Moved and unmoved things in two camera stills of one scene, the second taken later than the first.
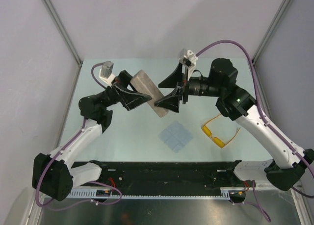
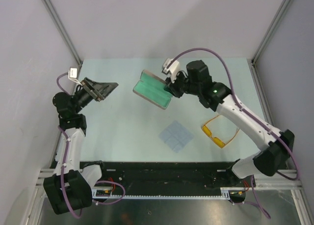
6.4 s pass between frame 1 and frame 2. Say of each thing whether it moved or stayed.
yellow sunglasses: stayed
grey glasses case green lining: moved
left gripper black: moved
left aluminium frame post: stayed
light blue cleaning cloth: stayed
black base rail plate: stayed
